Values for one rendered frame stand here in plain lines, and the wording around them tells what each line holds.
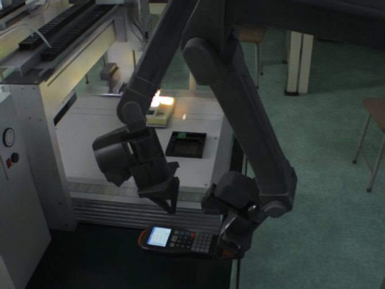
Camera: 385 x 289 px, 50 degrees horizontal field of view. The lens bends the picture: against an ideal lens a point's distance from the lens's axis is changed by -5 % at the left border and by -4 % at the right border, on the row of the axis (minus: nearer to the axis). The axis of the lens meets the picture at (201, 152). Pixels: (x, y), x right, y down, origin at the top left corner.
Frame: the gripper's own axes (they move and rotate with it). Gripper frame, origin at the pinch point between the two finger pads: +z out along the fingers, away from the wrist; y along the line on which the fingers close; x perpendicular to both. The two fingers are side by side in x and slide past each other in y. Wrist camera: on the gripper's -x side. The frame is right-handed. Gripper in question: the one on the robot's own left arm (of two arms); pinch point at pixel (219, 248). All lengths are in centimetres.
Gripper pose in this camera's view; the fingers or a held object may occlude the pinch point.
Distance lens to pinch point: 102.6
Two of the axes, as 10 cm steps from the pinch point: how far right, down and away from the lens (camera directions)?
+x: 8.5, 5.0, 1.3
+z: -4.8, 6.7, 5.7
